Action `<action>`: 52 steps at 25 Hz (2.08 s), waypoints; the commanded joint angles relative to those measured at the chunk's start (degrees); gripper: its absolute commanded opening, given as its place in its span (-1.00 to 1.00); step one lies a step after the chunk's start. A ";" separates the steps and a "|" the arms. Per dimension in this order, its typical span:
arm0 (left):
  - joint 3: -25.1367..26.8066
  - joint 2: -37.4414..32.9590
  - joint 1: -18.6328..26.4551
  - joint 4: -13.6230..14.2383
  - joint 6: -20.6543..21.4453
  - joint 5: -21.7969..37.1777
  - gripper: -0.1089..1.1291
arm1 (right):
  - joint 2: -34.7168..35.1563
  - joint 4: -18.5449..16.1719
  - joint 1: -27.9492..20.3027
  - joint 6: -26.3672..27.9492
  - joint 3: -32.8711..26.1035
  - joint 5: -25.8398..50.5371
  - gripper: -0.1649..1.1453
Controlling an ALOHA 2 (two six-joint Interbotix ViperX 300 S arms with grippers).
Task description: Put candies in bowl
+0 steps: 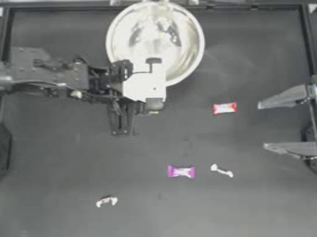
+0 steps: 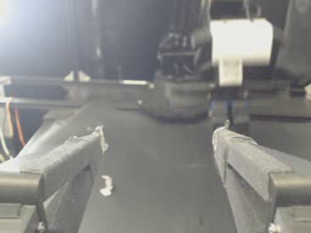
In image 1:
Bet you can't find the red candy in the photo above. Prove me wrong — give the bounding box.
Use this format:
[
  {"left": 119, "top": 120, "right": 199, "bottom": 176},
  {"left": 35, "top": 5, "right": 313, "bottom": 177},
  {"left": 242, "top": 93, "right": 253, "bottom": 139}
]
[{"left": 211, "top": 102, "right": 239, "bottom": 116}]

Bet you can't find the white twisted wrapper candy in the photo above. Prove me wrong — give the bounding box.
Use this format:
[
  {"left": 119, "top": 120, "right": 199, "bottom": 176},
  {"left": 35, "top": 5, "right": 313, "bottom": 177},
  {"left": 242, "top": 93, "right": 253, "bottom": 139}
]
[
  {"left": 209, "top": 163, "right": 235, "bottom": 179},
  {"left": 95, "top": 194, "right": 119, "bottom": 208}
]

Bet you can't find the purple candy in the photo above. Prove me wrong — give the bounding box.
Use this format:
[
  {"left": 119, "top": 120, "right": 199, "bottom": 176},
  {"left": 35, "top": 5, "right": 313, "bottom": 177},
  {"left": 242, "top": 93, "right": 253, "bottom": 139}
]
[{"left": 166, "top": 164, "right": 197, "bottom": 180}]

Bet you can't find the steel bowl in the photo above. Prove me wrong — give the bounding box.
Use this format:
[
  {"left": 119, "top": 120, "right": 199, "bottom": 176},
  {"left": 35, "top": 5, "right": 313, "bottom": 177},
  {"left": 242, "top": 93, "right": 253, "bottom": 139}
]
[{"left": 106, "top": 0, "right": 207, "bottom": 89}]

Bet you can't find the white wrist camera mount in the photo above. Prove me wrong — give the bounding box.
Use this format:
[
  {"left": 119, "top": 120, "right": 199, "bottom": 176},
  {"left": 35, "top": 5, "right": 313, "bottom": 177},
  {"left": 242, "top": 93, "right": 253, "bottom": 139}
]
[{"left": 122, "top": 63, "right": 169, "bottom": 105}]

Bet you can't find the black table frame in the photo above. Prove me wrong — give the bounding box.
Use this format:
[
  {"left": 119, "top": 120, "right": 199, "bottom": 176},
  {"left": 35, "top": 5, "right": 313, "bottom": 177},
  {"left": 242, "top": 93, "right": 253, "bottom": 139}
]
[{"left": 0, "top": 0, "right": 317, "bottom": 77}]

